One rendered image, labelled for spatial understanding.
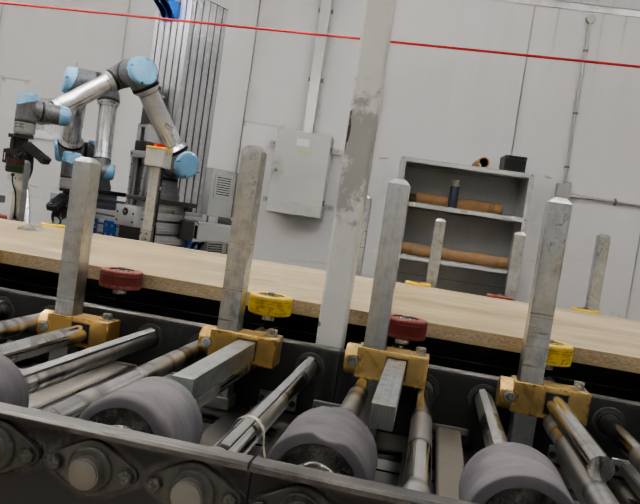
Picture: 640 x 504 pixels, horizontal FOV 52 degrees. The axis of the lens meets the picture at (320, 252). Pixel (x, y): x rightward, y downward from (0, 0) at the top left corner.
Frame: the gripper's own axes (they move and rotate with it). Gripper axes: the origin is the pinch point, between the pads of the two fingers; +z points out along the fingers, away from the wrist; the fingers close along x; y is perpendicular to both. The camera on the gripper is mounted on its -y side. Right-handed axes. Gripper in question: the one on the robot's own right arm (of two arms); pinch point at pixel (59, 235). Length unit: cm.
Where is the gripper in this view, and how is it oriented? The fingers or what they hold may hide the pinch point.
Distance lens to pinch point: 296.6
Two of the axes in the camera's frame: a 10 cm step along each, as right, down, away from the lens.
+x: -9.7, -1.5, 1.6
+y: 1.7, -0.3, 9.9
